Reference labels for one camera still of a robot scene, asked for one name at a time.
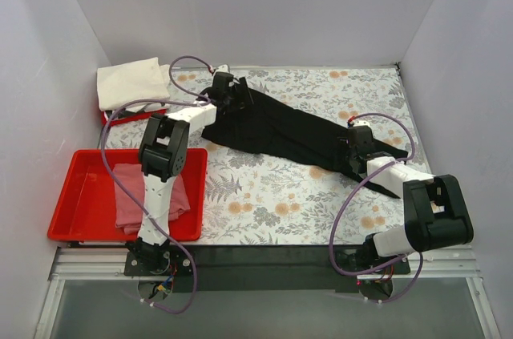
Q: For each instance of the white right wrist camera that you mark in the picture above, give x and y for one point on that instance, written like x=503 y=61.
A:
x=353 y=122

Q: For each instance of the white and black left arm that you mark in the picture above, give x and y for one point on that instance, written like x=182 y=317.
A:
x=162 y=155

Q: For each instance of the folded black white striped t-shirt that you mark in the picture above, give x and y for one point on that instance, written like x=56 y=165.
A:
x=139 y=112

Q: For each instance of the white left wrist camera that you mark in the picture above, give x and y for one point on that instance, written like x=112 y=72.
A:
x=224 y=68

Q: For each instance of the large red plastic tray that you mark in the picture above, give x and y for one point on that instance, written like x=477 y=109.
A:
x=85 y=211

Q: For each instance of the folded cream white t-shirt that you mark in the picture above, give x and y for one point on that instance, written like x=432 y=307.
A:
x=143 y=79

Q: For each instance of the floral patterned table mat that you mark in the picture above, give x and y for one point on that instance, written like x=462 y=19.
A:
x=260 y=199

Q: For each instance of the pink t-shirt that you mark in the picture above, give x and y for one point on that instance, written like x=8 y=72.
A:
x=128 y=215

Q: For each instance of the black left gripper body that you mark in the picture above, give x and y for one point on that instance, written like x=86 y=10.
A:
x=237 y=90

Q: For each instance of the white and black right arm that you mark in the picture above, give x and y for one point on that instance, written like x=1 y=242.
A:
x=435 y=212

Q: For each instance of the aluminium frame rail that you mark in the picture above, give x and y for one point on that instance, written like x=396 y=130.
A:
x=108 y=263

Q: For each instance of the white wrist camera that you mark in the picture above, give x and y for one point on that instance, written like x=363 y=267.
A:
x=353 y=122
x=224 y=68

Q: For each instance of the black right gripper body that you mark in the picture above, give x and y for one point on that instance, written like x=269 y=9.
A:
x=352 y=159

